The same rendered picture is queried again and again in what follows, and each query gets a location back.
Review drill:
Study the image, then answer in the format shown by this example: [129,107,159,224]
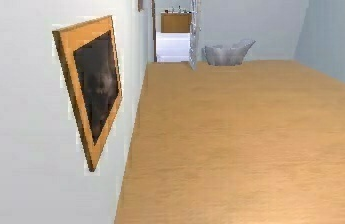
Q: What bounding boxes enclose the grey crumpled cloth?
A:
[202,38,257,67]

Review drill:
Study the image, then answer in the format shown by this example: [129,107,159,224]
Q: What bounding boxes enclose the wooden framed dark picture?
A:
[51,14,123,173]

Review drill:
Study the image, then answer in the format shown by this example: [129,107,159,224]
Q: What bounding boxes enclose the white room door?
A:
[188,0,202,71]

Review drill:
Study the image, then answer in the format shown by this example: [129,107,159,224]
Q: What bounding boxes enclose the brown wooden cabinet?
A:
[160,12,193,34]

